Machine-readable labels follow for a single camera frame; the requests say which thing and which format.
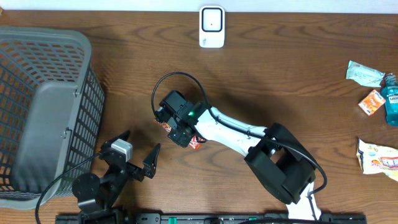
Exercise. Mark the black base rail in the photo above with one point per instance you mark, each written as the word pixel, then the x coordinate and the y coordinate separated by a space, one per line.
pixel 156 218

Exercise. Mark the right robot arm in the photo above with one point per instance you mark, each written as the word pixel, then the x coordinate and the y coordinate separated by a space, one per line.
pixel 277 159

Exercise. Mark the orange tissue pack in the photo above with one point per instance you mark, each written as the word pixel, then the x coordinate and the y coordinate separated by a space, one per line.
pixel 372 102

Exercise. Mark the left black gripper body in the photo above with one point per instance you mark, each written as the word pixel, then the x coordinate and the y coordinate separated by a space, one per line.
pixel 132 172

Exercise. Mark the red chocolate bar wrapper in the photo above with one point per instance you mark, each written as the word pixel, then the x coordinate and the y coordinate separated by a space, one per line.
pixel 195 141

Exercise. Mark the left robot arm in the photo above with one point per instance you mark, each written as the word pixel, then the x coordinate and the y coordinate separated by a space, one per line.
pixel 97 195

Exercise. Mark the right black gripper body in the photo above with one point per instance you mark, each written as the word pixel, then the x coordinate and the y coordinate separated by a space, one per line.
pixel 176 135

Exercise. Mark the blue liquid bottle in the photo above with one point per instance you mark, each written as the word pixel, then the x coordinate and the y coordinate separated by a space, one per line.
pixel 389 93

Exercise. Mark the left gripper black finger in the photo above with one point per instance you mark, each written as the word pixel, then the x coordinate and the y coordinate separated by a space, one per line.
pixel 150 162
pixel 123 136

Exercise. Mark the white barcode scanner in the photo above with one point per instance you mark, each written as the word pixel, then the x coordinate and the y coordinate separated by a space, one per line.
pixel 211 27

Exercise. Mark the yellow snack package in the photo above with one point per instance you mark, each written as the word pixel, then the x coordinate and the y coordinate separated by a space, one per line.
pixel 375 159

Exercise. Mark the grey plastic shopping basket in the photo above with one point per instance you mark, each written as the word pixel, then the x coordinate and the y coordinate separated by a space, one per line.
pixel 51 108

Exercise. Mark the teal wet wipes pack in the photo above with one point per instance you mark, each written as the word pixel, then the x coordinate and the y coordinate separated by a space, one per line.
pixel 364 75

